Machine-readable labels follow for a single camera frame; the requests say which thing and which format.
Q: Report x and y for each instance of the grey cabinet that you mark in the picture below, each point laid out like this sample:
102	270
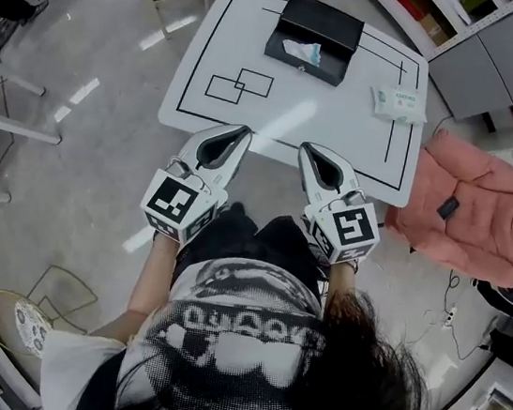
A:
509	59

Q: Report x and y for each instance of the white green wipes pack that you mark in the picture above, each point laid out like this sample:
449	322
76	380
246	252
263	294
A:
398	104

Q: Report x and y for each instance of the white shelf unit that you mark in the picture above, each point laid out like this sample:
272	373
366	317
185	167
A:
430	15

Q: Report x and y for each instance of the patterned round cushion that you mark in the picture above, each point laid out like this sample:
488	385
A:
28	328

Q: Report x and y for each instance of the white power strip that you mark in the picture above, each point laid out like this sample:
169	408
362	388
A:
450	316

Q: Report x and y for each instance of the black tag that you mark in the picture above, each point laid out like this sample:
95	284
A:
448	208

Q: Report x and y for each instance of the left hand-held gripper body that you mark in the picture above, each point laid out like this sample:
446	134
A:
176	204

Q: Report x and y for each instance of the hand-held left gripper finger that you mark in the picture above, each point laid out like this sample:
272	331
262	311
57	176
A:
240	152
194	143

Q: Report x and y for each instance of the person's right forearm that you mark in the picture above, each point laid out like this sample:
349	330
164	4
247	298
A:
340	280

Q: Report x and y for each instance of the person's left forearm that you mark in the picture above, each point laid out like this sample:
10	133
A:
154	275

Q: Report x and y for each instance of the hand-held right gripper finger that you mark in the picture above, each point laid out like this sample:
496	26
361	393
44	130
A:
306	173
347	174

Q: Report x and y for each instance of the white teal item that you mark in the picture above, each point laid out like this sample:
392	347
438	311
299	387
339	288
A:
302	50

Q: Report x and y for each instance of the person's printed white shirt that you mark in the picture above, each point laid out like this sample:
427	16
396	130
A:
224	365

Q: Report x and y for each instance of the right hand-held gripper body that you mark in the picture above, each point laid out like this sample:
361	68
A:
350	229

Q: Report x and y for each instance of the black box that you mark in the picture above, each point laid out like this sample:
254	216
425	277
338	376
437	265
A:
320	19

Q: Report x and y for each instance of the person's black trousers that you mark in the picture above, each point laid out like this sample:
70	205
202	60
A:
243	235

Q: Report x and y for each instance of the pink quilted jacket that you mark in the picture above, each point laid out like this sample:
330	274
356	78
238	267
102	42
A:
478	211

